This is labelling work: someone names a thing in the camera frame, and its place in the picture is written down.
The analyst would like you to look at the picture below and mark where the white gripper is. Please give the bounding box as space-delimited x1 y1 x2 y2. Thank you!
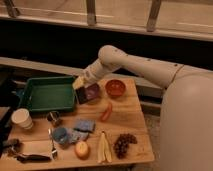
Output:
72 59 110 90

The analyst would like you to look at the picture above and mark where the dark eraser block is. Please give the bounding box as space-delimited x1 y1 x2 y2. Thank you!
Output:
75 83 101 105

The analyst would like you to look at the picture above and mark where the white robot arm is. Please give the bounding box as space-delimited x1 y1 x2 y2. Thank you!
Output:
73 45 213 171

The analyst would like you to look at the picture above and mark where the small metal cup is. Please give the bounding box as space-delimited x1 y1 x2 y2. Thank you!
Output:
47 111 60 125

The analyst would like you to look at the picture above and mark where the blue plastic cup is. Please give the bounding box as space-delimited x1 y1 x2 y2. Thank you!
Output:
52 127 68 145

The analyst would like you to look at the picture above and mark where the white paper cup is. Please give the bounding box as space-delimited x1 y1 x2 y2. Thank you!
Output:
11 108 33 130

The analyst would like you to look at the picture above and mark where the purple bowl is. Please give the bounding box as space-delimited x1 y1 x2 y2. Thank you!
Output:
77 81 102 104

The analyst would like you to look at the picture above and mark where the green plastic tray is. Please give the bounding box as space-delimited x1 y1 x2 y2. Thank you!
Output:
19 76 76 113

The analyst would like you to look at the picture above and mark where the orange bowl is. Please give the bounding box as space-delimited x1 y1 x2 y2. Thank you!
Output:
105 79 126 98

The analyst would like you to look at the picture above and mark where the orange carrot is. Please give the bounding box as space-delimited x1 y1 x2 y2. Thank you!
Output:
100 102 112 122

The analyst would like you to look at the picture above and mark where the blue sponge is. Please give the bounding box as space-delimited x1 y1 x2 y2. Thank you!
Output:
74 120 95 132

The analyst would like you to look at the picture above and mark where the blue cloth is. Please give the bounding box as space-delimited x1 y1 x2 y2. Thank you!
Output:
67 128 89 144

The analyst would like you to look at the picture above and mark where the yellow banana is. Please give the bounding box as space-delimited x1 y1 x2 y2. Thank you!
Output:
97 132 112 163

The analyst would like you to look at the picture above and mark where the bunch of dark grapes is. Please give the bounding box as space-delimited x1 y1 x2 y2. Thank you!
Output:
113 133 137 159

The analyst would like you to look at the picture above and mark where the black handled tool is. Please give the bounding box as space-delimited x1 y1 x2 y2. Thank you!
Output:
16 154 51 163

